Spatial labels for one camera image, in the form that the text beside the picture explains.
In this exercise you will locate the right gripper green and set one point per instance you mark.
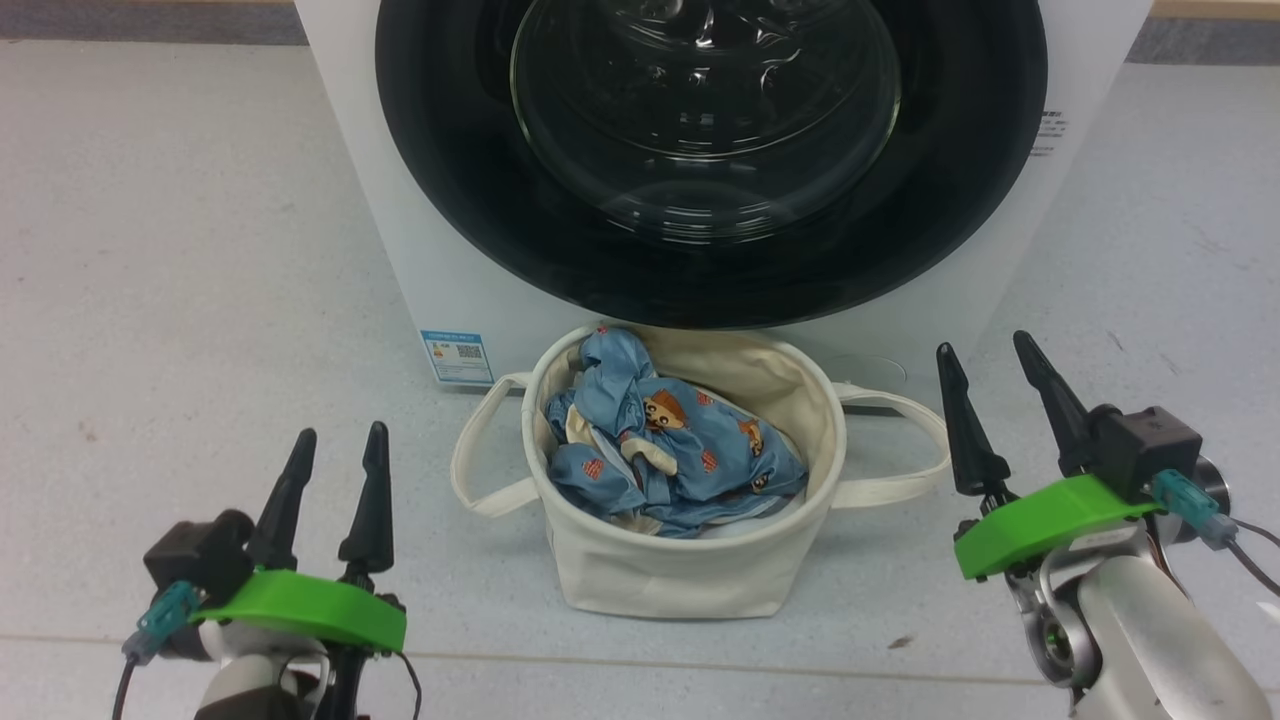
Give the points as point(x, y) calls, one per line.
point(1040, 525)

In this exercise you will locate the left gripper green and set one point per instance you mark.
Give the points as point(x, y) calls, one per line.
point(320, 605)

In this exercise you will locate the black round glass door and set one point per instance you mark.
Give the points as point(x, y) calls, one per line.
point(960, 200)

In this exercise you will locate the blue printed children's garment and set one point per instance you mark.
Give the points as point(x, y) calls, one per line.
point(700, 470)

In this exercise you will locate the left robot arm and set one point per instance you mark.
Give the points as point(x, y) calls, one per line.
point(240, 690)

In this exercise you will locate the white washing machine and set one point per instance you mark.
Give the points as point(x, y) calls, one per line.
point(450, 250)

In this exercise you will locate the cream canvas laundry basket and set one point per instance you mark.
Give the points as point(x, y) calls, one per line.
point(650, 580)

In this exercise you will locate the round filter cover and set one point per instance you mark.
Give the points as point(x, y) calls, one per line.
point(870, 372)

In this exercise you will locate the blue energy label sticker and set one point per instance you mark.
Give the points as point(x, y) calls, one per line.
point(457, 357)

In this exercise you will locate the warning text label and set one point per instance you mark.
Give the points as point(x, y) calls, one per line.
point(1050, 130)

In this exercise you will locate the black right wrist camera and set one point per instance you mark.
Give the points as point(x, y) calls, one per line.
point(1150, 445)

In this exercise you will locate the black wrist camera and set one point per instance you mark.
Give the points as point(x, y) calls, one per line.
point(195, 555)
point(1150, 445)

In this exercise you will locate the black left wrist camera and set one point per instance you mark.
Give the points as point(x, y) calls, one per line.
point(195, 555)

